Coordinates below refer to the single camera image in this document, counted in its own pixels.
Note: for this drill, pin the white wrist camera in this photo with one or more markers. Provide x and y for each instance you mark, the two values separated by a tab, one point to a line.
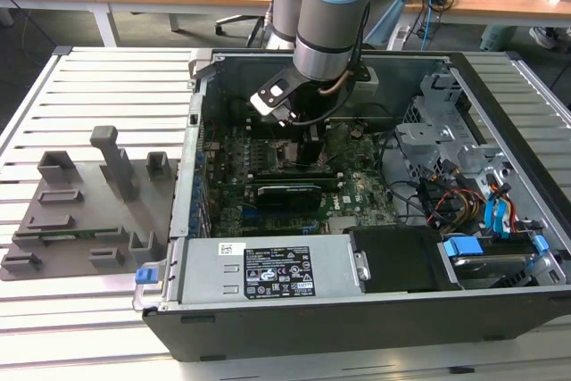
272	97
369	80

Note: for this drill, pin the black graphics card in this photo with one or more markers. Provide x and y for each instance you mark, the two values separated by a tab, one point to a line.
290	197

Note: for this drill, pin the green motherboard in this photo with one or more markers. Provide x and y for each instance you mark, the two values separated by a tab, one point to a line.
357	184

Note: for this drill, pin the hard disk in blue carrier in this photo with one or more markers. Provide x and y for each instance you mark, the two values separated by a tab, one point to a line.
486	265

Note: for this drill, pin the white sneaker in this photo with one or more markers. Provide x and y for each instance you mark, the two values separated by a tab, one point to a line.
543	37

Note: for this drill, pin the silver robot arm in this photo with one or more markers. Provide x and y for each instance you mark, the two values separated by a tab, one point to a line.
330	19

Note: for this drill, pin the office chair base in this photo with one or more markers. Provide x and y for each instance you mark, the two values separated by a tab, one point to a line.
232	21

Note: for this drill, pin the grey power supply unit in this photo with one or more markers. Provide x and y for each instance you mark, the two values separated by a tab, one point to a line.
209	274

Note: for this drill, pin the CPU socket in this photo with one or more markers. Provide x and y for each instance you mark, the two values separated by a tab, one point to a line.
278	155

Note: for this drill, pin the blue expansion slot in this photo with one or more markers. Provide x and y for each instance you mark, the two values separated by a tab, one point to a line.
250	212

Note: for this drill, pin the grey parts rack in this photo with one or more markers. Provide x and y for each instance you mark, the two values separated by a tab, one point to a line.
98	220

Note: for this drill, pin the black open PC case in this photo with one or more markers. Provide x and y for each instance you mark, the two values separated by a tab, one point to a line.
312	332

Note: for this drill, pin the pale green trouser leg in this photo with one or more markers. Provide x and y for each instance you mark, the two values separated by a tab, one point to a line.
497	37

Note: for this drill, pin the round coin battery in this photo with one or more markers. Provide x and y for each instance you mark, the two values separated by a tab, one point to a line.
355	132

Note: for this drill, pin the thin metal locking lever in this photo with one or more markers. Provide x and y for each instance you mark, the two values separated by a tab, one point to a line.
337	154

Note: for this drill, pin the silver metal drive cage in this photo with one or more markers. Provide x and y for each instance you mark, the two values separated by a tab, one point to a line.
428	140

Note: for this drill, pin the blue case latch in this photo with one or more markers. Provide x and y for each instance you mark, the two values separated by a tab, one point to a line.
145	275

